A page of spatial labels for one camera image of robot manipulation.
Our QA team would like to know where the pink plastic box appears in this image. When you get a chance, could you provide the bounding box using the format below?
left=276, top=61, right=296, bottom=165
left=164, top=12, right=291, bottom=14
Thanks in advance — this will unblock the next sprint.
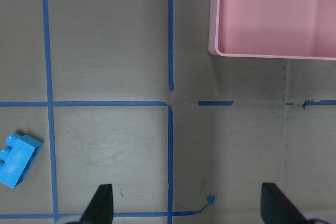
left=208, top=0, right=335, bottom=60

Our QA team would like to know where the blue three-stud toy block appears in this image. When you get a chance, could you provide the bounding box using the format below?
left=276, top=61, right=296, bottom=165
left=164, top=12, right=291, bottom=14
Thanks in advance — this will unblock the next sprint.
left=1, top=133, right=43, bottom=188

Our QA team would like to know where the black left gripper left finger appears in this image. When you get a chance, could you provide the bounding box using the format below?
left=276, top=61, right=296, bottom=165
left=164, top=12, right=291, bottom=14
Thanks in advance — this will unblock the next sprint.
left=79, top=184, right=113, bottom=224

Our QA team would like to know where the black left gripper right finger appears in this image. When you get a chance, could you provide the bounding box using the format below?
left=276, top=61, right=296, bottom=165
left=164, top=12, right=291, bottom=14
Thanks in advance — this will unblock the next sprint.
left=260, top=183, right=307, bottom=224

